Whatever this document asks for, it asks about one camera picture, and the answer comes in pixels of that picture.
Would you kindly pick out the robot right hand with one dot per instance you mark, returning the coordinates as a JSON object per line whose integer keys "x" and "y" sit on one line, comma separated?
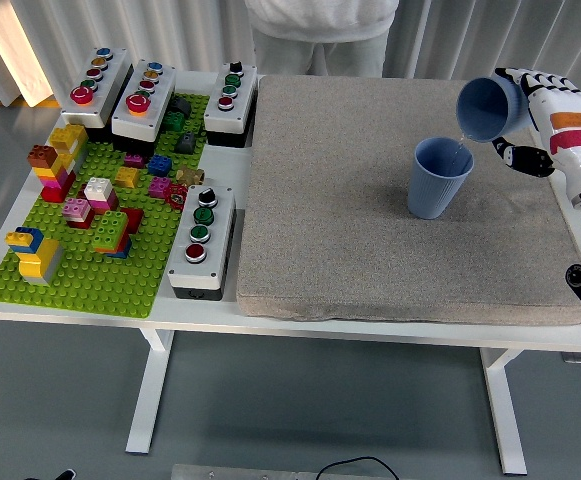
{"x": 570, "y": 135}

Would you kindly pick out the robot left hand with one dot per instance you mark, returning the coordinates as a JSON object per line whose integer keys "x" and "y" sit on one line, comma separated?
{"x": 65, "y": 475}

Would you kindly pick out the blue ribbed cup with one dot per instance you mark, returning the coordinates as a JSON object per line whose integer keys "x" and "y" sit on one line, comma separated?
{"x": 485, "y": 107}
{"x": 430, "y": 195}

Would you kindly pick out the white table leg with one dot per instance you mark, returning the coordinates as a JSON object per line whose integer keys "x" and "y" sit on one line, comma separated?
{"x": 145, "y": 400}
{"x": 505, "y": 410}

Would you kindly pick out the white pleated curtain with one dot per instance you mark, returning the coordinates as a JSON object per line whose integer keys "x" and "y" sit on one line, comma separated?
{"x": 470, "y": 35}

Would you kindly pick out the green studded baseplate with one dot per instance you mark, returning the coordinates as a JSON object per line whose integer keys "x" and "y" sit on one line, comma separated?
{"x": 95, "y": 285}

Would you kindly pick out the blue yellow grey brick stack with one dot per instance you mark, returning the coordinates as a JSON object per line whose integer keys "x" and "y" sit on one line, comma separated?
{"x": 40, "y": 260}

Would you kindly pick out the grey-brown foam mat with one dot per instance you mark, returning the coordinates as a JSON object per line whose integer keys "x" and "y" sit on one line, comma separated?
{"x": 330, "y": 200}

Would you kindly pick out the green-topped brick stack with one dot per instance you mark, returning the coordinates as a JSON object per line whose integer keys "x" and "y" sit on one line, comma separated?
{"x": 110, "y": 230}

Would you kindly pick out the pink white red brick stack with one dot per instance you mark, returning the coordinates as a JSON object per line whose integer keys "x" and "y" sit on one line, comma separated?
{"x": 76, "y": 207}

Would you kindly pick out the person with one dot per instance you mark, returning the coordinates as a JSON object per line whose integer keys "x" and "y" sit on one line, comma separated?
{"x": 320, "y": 20}

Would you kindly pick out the four-button control box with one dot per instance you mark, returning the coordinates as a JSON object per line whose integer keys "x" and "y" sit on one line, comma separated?
{"x": 242, "y": 95}
{"x": 220, "y": 235}

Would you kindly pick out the white and pink brick stack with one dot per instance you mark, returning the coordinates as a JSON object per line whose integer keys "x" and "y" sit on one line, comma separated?
{"x": 97, "y": 189}

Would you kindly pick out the red valve handwheel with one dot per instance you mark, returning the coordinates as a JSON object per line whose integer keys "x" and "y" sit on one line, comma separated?
{"x": 176, "y": 196}

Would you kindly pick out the brown-topped brick tower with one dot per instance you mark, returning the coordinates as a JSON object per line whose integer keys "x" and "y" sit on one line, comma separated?
{"x": 42, "y": 156}

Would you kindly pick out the small magenta brick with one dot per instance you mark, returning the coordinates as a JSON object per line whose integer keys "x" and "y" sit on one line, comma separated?
{"x": 134, "y": 161}

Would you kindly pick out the brass pipe fitting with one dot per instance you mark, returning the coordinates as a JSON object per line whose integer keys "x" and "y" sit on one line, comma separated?
{"x": 190, "y": 176}

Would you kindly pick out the yellow and white brick tower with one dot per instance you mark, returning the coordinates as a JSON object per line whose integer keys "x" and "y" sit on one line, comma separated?
{"x": 67, "y": 137}

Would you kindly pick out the dark green brick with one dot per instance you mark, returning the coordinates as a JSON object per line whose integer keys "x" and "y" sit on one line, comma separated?
{"x": 174, "y": 122}

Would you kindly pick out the dark grey curved piece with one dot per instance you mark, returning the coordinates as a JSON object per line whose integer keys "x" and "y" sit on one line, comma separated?
{"x": 181, "y": 106}

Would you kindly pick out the five-button control box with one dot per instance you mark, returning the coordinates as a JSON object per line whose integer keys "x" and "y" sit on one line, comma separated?
{"x": 115, "y": 80}
{"x": 162, "y": 89}

